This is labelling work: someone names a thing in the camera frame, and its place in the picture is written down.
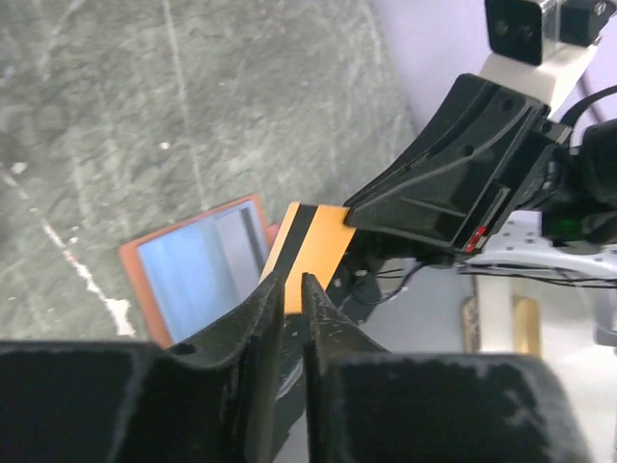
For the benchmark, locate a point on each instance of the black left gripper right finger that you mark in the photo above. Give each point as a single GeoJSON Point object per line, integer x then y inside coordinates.
{"type": "Point", "coordinates": [366, 404]}

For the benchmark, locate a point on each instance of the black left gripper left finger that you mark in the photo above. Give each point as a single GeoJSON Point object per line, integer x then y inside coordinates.
{"type": "Point", "coordinates": [209, 398]}

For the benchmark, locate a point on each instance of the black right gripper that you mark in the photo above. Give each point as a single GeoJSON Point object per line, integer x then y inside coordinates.
{"type": "Point", "coordinates": [468, 168]}

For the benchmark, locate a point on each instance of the pink leather card holder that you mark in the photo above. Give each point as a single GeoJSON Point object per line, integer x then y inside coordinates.
{"type": "Point", "coordinates": [180, 275]}

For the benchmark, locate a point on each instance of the gold striped card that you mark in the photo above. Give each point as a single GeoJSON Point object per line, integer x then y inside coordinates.
{"type": "Point", "coordinates": [312, 239]}

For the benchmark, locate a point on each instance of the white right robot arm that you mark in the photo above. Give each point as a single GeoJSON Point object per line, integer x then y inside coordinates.
{"type": "Point", "coordinates": [516, 248]}

